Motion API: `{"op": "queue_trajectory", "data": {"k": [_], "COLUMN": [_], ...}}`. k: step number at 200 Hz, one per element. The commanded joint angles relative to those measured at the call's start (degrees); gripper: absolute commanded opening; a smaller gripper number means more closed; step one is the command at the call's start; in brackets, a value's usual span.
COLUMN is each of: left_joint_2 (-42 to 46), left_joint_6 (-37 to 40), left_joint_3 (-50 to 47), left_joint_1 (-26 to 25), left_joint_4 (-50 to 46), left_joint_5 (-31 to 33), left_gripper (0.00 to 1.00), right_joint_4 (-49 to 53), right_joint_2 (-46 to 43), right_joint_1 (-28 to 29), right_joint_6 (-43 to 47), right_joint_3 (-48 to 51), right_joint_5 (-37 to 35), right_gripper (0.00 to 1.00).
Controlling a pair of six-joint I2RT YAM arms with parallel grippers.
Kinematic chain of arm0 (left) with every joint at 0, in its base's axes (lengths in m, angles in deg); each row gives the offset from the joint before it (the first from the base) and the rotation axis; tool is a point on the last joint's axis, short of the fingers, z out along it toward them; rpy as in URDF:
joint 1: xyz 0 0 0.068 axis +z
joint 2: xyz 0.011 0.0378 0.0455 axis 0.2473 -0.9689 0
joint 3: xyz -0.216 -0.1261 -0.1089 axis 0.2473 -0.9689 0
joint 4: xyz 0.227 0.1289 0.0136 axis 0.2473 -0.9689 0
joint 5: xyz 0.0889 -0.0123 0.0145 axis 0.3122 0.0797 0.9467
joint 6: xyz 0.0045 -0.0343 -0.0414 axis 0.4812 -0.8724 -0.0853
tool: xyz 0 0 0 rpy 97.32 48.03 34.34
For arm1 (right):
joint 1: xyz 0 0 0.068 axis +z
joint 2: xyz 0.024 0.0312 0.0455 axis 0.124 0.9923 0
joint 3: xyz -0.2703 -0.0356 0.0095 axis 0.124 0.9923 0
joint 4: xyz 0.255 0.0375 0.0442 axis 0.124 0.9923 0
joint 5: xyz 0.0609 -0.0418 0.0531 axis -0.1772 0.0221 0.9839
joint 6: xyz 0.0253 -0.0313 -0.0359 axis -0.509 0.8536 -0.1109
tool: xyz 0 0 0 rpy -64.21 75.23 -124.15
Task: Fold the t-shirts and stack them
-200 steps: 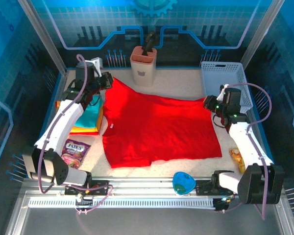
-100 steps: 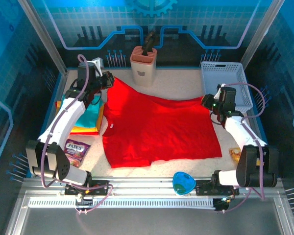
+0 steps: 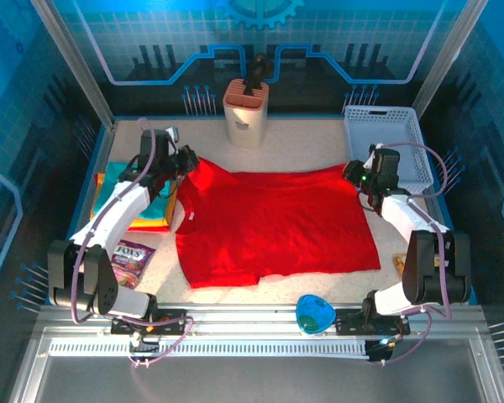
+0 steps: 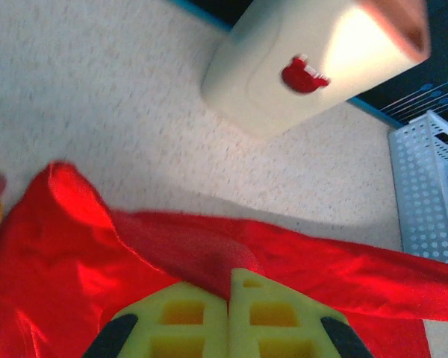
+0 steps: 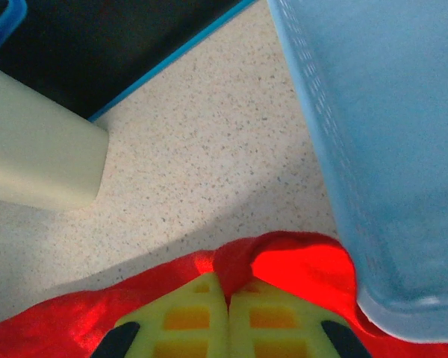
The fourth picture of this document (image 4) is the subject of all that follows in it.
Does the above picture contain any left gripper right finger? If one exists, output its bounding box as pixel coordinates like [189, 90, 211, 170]
[229, 267, 374, 358]

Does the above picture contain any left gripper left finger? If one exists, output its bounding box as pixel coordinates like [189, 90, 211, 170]
[82, 277, 231, 358]

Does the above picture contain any red t-shirt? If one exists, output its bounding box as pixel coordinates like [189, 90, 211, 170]
[0, 160, 448, 358]

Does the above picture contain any white perforated plastic basket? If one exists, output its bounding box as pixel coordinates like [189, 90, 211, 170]
[387, 110, 448, 268]

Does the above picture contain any cream knife block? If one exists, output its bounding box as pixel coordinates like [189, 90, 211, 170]
[200, 0, 432, 141]

